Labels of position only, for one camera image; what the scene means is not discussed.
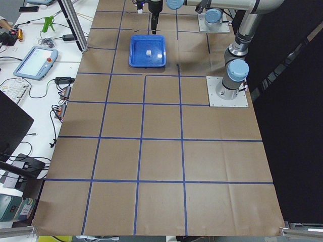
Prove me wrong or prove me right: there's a grey usb hub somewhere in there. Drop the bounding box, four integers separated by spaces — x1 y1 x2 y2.
53 104 67 121
59 86 72 100

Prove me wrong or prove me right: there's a blue plastic tray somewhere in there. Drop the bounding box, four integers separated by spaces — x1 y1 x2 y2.
129 35 167 68

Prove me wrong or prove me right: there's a black monitor stand base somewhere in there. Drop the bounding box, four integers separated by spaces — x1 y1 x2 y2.
7 154 45 178

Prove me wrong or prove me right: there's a green clamp tool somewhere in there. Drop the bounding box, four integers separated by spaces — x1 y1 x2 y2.
42 16 55 33

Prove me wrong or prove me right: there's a grey usb hub upper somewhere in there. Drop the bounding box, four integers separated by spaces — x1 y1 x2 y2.
59 86 72 100

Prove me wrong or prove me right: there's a black power adapter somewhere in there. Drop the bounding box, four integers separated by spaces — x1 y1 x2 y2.
62 34 75 41
55 77 75 85

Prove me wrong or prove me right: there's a white keyboard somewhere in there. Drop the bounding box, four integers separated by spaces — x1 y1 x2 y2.
1 79 30 105

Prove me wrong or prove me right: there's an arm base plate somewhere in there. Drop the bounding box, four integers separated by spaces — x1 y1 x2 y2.
206 76 249 108
197 13 230 34

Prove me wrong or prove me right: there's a black monitor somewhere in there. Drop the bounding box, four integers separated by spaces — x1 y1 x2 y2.
0 90 34 180

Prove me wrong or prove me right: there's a black smartphone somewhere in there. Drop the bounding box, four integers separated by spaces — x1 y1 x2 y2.
19 6 39 13

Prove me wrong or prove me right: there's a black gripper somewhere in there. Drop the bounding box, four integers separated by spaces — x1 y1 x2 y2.
148 0 162 35

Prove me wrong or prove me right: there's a brown paper table cover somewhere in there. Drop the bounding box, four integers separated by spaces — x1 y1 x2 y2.
33 1 284 236

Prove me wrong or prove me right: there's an aluminium frame post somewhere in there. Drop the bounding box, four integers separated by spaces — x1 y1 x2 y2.
58 0 88 53

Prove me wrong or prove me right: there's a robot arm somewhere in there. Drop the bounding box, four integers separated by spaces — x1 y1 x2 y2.
166 1 283 100
195 1 229 33

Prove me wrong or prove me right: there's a green box device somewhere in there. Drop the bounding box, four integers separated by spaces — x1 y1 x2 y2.
1 194 36 222

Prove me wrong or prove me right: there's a teach pendant tablet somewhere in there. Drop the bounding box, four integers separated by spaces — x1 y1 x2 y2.
13 46 59 80

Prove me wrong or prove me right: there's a grey usb hub lower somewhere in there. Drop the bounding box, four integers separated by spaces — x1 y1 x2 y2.
53 104 67 121

